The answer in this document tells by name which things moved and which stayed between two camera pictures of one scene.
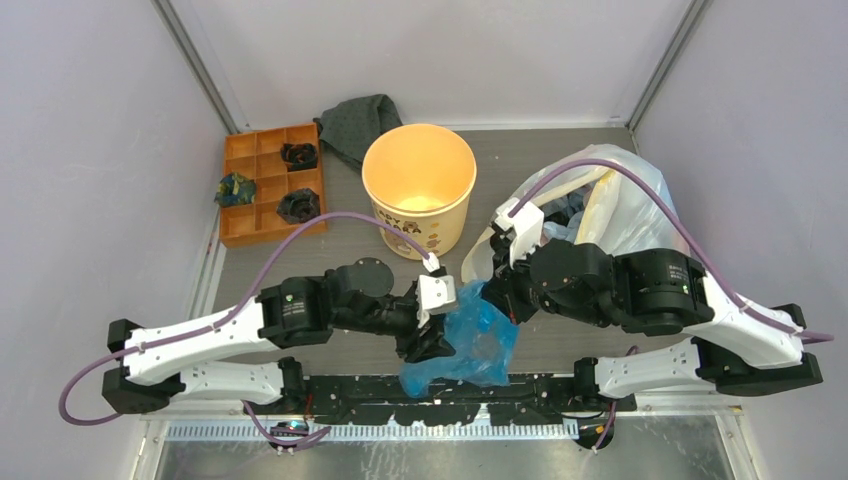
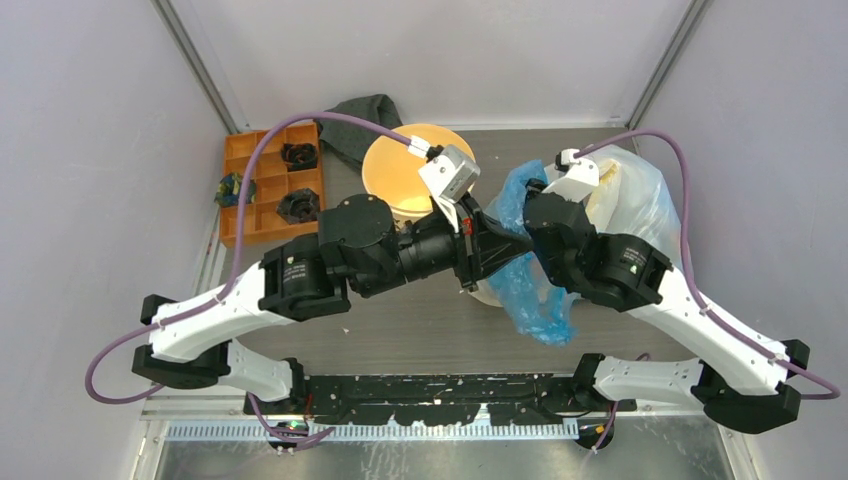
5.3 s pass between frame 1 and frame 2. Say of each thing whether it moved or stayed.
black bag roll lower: stayed
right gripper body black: moved
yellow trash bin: stayed
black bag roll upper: stayed
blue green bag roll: stayed
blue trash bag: moved
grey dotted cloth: stayed
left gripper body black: moved
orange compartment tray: stayed
